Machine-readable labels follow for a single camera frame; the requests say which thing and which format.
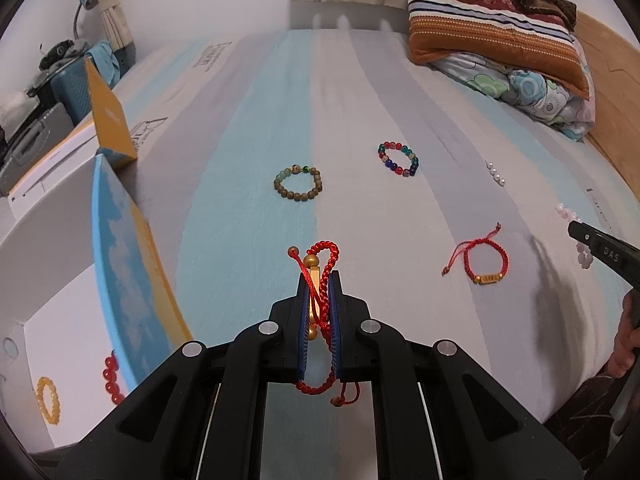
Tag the blue desk lamp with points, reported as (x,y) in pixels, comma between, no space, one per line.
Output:
(83,5)

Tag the wooden headboard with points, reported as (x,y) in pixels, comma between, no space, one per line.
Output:
(615,71)

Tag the side beige curtain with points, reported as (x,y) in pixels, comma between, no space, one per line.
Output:
(115,25)

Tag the red cord bracelet gold tube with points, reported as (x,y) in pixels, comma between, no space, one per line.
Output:
(316,268)

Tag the blue yellow cardboard box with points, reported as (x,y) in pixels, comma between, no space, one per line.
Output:
(87,312)

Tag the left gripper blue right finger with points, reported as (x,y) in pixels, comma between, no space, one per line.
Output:
(438,414)

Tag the teal suitcase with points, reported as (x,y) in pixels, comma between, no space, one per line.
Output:
(69,81)

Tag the striped orange pillow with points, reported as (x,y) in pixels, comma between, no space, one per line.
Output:
(494,29)

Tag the brown patterned cushion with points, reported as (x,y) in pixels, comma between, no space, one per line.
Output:
(583,423)

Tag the striped bed sheet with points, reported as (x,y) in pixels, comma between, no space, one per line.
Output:
(248,147)

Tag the grey suitcase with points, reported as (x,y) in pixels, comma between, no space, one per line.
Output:
(41,136)

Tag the floral quilt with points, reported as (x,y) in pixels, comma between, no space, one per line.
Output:
(532,93)

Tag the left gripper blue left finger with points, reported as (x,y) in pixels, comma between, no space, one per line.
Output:
(200,414)

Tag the red cord bracelet gold plate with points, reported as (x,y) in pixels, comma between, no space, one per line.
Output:
(483,260)

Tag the person's right hand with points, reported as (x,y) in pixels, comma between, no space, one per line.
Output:
(625,342)

